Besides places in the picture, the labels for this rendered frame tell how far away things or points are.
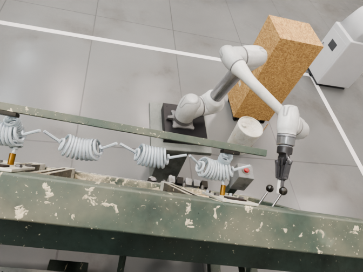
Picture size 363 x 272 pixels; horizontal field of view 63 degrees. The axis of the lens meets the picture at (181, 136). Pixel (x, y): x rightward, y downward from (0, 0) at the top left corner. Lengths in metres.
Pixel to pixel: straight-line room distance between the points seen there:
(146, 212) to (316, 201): 3.15
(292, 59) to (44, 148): 2.65
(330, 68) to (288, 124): 3.72
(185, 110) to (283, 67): 1.51
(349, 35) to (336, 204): 2.50
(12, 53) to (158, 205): 3.62
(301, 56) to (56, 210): 2.99
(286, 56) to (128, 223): 2.83
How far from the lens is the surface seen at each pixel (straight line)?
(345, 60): 5.22
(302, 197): 3.65
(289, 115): 1.54
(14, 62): 4.04
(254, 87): 1.72
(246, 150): 0.87
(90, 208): 0.72
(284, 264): 1.12
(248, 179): 2.19
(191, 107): 2.21
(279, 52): 3.24
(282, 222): 0.84
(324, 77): 5.31
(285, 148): 1.53
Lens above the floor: 2.56
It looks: 49 degrees down
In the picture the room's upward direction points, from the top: 23 degrees clockwise
